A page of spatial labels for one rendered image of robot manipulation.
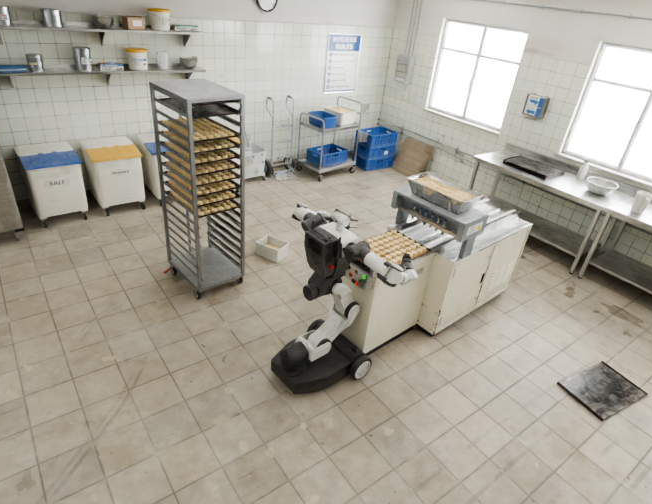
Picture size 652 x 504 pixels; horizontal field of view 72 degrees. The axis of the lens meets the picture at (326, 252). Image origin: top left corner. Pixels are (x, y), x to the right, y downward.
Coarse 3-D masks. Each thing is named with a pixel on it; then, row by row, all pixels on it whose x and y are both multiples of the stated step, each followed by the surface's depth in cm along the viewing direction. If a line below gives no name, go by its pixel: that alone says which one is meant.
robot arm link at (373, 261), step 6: (372, 252) 273; (366, 258) 271; (372, 258) 269; (378, 258) 269; (366, 264) 273; (372, 264) 268; (378, 264) 266; (384, 264) 265; (390, 264) 263; (396, 264) 268; (378, 270) 266; (384, 270) 264; (402, 270) 264; (378, 276) 266; (384, 276) 265; (384, 282) 264
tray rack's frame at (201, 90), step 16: (176, 80) 366; (192, 80) 372; (208, 80) 378; (176, 96) 326; (192, 96) 325; (208, 96) 330; (224, 96) 334; (240, 96) 343; (160, 160) 387; (160, 176) 394; (208, 256) 450; (208, 272) 426; (224, 272) 429; (240, 272) 431; (208, 288) 408
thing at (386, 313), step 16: (432, 256) 361; (368, 272) 325; (416, 272) 355; (352, 288) 344; (384, 288) 333; (400, 288) 350; (416, 288) 368; (368, 304) 334; (384, 304) 344; (400, 304) 362; (416, 304) 381; (368, 320) 340; (384, 320) 356; (400, 320) 375; (416, 320) 396; (352, 336) 361; (368, 336) 351; (384, 336) 369; (368, 352) 369
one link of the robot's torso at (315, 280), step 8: (344, 272) 309; (312, 280) 304; (320, 280) 301; (328, 280) 300; (304, 288) 304; (312, 288) 299; (320, 288) 299; (304, 296) 306; (312, 296) 299; (320, 296) 305
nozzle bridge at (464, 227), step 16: (400, 192) 373; (400, 208) 381; (416, 208) 374; (432, 208) 351; (432, 224) 359; (448, 224) 354; (464, 224) 332; (480, 224) 348; (464, 240) 342; (464, 256) 356
